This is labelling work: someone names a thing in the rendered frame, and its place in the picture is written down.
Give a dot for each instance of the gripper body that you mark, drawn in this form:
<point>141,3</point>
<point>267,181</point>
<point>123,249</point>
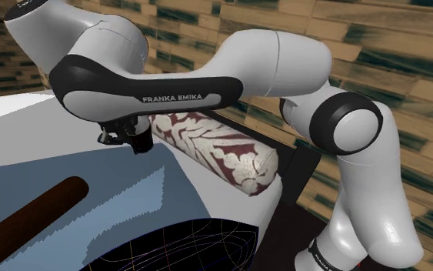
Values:
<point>141,142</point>

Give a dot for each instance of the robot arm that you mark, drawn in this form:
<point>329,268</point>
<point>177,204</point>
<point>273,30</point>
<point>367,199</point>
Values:
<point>268,63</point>

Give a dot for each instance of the red and white patterned bolster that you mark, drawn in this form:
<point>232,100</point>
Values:
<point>220,148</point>

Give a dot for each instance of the blue-grey blanket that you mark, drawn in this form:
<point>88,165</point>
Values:
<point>51,169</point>

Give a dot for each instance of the black cushion with coloured lines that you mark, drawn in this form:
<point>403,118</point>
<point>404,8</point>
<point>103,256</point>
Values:
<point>186,247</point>

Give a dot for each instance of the brown wooden cylinder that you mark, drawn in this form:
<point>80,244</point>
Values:
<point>28,221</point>

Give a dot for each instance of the white bed with dark frame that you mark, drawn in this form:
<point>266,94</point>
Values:
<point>32,127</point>

